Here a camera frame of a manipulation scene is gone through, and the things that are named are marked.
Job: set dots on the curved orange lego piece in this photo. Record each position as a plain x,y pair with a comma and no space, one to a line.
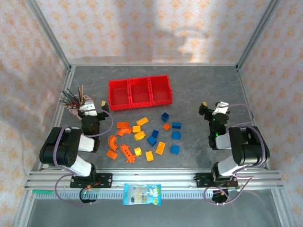
124,130
112,142

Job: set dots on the blue lego brick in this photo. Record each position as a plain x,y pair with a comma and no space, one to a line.
176,125
175,149
155,133
151,140
176,135
165,117

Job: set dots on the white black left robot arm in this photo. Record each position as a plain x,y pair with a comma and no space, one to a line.
59,149

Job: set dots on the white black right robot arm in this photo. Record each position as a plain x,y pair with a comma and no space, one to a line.
248,153

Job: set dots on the pink cup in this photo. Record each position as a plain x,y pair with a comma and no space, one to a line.
74,111

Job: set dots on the white tipped coloured pencil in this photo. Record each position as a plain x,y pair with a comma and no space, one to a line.
70,107

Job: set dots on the red coloured pencil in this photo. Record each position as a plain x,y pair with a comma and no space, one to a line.
67,102

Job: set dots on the teal coloured pencil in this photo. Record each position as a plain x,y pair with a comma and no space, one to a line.
67,99

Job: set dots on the green coloured pencil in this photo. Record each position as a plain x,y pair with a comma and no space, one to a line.
68,96

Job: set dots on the tan coloured pencil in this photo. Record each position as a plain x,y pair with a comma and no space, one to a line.
82,92

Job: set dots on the brown coloured pencil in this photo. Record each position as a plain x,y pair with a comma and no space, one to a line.
79,92

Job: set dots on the dark coloured pencil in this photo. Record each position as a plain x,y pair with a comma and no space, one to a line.
71,94

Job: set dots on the flat orange lego plate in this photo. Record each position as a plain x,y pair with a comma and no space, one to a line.
123,124

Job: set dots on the small orange lego brick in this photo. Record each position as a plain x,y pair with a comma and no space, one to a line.
111,154

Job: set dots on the small orange lego tile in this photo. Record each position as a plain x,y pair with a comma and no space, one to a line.
166,126

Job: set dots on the long orange holed lego piece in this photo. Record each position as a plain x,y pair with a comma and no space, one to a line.
127,153

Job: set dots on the flat yellow lego plate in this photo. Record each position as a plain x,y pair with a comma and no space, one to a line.
160,148

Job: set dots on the black round base hub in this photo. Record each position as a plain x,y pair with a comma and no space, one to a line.
88,200
219,199

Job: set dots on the blue white snack bag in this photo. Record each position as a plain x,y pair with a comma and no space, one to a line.
142,194

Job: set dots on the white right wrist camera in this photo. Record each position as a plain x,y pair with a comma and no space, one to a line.
221,107

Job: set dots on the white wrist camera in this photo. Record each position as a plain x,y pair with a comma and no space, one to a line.
221,107
88,107

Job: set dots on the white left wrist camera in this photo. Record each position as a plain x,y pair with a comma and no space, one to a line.
88,107

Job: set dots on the aluminium side rail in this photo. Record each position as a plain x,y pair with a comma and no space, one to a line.
68,80
242,80

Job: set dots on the aluminium back rail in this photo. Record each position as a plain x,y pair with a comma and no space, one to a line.
154,64

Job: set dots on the wide aluminium front rail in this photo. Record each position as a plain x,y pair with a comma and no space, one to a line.
154,177

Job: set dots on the aluminium frame post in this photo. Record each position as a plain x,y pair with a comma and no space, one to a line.
47,30
282,210
258,33
22,212

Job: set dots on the aluminium lower frame post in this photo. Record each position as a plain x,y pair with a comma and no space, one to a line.
22,212
282,210

